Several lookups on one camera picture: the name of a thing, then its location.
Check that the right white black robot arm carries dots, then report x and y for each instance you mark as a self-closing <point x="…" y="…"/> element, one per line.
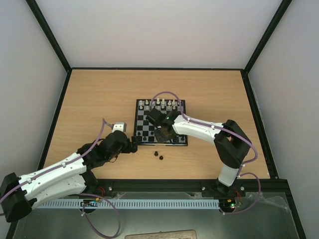
<point x="231" y="143"/>

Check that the controller circuit board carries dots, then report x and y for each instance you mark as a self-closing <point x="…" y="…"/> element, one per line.
<point x="230" y="203"/>
<point x="91" y="202"/>

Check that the black aluminium mounting rail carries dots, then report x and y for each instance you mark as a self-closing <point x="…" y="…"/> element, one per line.
<point x="208" y="188"/>

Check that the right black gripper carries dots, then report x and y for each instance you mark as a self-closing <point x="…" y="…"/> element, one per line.
<point x="162" y="134"/>

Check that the right controller circuit board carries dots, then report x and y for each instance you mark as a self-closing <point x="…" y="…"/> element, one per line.
<point x="230" y="203"/>

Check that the light blue slotted cable duct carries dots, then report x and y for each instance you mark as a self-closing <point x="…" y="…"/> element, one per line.
<point x="136" y="204"/>

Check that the black cage frame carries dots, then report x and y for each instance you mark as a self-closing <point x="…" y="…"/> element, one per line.
<point x="34" y="7"/>

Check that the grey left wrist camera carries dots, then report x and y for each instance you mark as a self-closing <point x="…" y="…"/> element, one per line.
<point x="120" y="126"/>

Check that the black white chess board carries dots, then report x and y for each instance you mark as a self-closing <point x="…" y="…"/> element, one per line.
<point x="141" y="124"/>

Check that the left controller circuit board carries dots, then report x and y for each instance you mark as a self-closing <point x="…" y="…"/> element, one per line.
<point x="91" y="202"/>

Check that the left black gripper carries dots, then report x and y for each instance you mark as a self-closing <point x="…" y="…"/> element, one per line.
<point x="134" y="148"/>

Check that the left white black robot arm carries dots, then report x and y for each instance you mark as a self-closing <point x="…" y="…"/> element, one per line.
<point x="19" y="195"/>

